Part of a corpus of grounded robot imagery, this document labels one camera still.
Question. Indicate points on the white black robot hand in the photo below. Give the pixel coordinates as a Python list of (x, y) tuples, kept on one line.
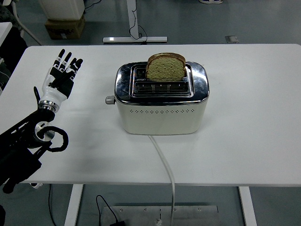
[(55, 93)]

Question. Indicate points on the white chrome toaster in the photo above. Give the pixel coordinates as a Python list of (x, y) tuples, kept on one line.
[(160, 117)]

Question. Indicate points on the brown cardboard box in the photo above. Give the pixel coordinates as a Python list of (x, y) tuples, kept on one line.
[(64, 28)]

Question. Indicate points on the white side table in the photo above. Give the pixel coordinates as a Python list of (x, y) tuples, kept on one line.
[(4, 31)]

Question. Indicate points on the grey patterned fabric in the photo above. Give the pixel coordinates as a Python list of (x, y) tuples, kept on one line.
[(5, 15)]

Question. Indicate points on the small white black device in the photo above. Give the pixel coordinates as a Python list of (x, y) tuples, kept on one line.
[(37, 185)]

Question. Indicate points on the white desk leg with foot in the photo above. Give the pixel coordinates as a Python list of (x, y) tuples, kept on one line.
[(134, 39)]

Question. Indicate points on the brown bread slice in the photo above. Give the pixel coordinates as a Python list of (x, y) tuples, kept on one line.
[(164, 69)]

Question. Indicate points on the white table leg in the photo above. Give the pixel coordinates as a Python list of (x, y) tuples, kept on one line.
[(74, 204), (247, 207)]

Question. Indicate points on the grey metal plate with screws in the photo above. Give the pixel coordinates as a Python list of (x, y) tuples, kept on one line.
[(192, 215)]

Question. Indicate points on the grey floor outlet cover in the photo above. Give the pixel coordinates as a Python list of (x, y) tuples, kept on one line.
[(232, 39)]

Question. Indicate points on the white chair frame tube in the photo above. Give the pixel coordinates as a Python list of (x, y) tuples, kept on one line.
[(27, 29)]

